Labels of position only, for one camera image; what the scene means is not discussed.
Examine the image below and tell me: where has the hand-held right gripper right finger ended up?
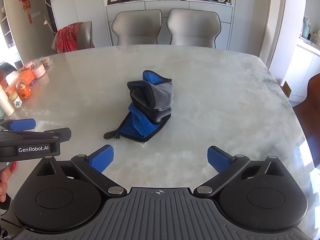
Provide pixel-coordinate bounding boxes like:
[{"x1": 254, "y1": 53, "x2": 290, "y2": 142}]
[{"x1": 194, "y1": 145, "x2": 290, "y2": 197}]

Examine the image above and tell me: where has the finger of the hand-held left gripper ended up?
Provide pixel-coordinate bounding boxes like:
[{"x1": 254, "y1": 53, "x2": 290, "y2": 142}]
[
  {"x1": 0, "y1": 118, "x2": 36, "y2": 131},
  {"x1": 0, "y1": 127, "x2": 72, "y2": 143}
]

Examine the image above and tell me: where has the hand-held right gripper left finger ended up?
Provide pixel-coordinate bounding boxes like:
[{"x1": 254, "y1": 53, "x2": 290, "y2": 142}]
[{"x1": 32, "y1": 144, "x2": 127, "y2": 197}]

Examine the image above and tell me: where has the blue and grey towel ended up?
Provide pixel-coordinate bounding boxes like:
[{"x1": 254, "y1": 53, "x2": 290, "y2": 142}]
[{"x1": 104, "y1": 69, "x2": 174, "y2": 142}]

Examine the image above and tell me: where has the person's left hand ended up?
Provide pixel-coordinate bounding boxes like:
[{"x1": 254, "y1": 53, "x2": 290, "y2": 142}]
[{"x1": 0, "y1": 166, "x2": 11, "y2": 203}]

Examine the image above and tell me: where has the small jar with clover print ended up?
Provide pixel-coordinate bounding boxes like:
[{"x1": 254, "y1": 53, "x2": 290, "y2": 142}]
[{"x1": 9, "y1": 92, "x2": 23, "y2": 109}]

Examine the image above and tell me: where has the white bottle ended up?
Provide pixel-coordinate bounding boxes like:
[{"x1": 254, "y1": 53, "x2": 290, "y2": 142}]
[{"x1": 0, "y1": 85, "x2": 15, "y2": 117}]

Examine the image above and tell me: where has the orange snow globe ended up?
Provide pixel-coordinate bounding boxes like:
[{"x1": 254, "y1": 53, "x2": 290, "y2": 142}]
[{"x1": 15, "y1": 79, "x2": 32, "y2": 100}]

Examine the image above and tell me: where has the orange box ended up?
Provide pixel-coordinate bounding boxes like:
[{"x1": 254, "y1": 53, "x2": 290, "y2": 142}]
[{"x1": 0, "y1": 69, "x2": 35, "y2": 90}]

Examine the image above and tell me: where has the white shelf unit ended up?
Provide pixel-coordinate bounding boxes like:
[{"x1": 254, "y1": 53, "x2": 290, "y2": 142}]
[{"x1": 0, "y1": 0, "x2": 20, "y2": 63}]

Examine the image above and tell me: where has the red patterned cloth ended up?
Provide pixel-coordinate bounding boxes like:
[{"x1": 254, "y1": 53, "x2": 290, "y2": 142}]
[{"x1": 55, "y1": 22, "x2": 84, "y2": 54}]

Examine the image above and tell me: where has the cardboard box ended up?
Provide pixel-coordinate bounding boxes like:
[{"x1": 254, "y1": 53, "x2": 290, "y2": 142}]
[{"x1": 281, "y1": 81, "x2": 292, "y2": 98}]

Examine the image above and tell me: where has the brown chair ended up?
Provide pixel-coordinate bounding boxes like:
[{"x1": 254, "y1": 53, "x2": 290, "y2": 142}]
[{"x1": 292, "y1": 73, "x2": 320, "y2": 168}]

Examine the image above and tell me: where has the beige chair with draped cloth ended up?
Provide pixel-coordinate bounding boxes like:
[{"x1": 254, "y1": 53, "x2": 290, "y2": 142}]
[{"x1": 52, "y1": 21, "x2": 95, "y2": 54}]

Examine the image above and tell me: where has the dried branch decoration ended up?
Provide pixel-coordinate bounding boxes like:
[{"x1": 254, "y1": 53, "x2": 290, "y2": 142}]
[{"x1": 40, "y1": 0, "x2": 58, "y2": 34}]

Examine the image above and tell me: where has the white low cabinet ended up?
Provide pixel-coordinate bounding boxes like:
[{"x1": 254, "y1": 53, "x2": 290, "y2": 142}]
[{"x1": 287, "y1": 37, "x2": 320, "y2": 103}]

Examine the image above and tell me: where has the beige upholstered chair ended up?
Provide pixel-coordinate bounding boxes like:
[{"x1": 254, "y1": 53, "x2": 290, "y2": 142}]
[
  {"x1": 111, "y1": 9, "x2": 163, "y2": 47},
  {"x1": 167, "y1": 8, "x2": 222, "y2": 49}
]

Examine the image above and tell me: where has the green thermos jug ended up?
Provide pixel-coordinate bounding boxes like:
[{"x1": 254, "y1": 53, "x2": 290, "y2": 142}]
[{"x1": 302, "y1": 17, "x2": 312, "y2": 39}]

